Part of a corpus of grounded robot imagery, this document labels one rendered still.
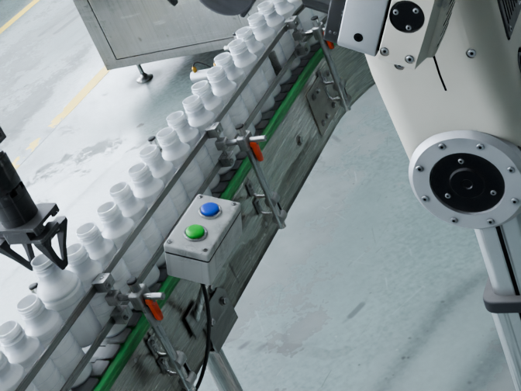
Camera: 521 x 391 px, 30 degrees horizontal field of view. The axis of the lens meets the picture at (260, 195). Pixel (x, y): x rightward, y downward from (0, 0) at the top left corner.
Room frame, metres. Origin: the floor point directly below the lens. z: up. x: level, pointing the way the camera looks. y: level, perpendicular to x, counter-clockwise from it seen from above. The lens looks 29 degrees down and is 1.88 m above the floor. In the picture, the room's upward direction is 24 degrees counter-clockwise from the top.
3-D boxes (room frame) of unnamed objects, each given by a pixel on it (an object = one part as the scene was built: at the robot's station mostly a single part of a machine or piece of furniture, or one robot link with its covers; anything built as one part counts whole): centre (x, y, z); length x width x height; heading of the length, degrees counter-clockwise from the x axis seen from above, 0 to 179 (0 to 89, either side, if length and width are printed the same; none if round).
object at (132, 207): (1.53, 0.22, 1.08); 0.06 x 0.06 x 0.17
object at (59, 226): (1.33, 0.33, 1.22); 0.07 x 0.07 x 0.09; 56
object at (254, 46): (2.01, -0.11, 1.08); 0.06 x 0.06 x 0.17
